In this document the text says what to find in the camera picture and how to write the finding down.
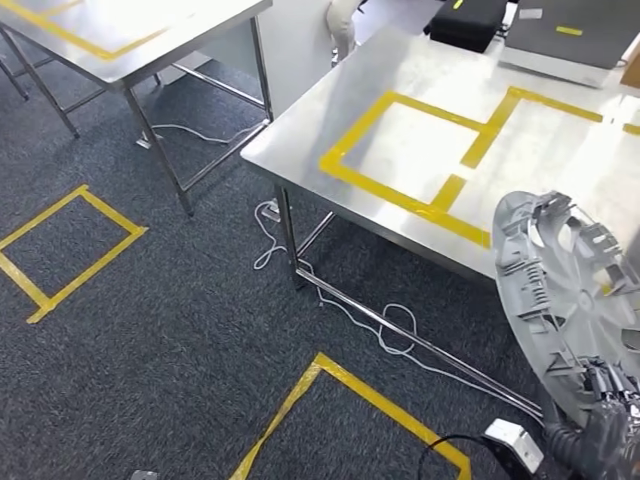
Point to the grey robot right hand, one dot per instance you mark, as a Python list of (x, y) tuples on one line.
[(617, 437)]

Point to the grey plastic wheel hubcap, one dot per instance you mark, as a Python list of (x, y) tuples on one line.
[(564, 298)]

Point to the steel workbench table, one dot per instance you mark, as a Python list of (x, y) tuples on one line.
[(310, 132)]

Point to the yellow floor tape square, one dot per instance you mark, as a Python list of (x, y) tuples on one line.
[(115, 210), (395, 412)]

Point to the grey laptop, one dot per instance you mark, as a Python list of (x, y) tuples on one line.
[(575, 40)]

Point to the black zip case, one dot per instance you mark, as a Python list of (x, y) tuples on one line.
[(465, 26)]

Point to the steel floor outlet plate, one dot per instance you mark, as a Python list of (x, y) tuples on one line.
[(149, 140), (271, 210)]

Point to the person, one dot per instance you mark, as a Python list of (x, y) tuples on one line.
[(343, 26)]

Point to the white panel desk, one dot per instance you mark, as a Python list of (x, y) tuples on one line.
[(290, 53)]

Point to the steel side table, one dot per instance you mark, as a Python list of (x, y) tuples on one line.
[(150, 40)]

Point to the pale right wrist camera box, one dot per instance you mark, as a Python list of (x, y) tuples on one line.
[(515, 444)]

